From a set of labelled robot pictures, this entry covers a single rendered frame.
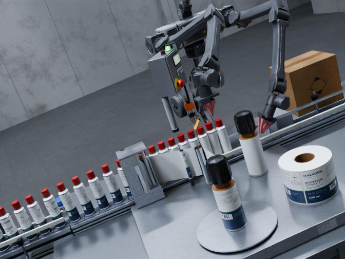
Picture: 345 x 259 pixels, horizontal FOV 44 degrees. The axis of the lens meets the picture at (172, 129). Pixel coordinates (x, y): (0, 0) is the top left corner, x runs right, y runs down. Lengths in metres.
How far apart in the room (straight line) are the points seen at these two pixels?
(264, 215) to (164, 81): 0.79
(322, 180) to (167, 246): 0.63
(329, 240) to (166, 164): 0.83
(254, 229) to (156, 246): 0.39
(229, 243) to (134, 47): 8.23
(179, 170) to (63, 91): 7.34
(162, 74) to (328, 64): 1.01
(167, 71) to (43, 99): 7.29
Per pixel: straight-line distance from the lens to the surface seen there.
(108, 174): 2.10
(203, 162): 1.98
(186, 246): 1.68
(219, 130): 2.17
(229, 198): 1.58
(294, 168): 1.67
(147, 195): 2.03
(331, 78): 2.63
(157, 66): 2.05
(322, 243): 1.61
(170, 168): 2.07
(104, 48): 9.41
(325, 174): 1.69
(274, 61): 2.29
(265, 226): 1.64
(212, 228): 1.71
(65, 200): 2.13
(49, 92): 9.23
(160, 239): 1.78
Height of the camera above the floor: 1.83
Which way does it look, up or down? 19 degrees down
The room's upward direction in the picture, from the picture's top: 19 degrees counter-clockwise
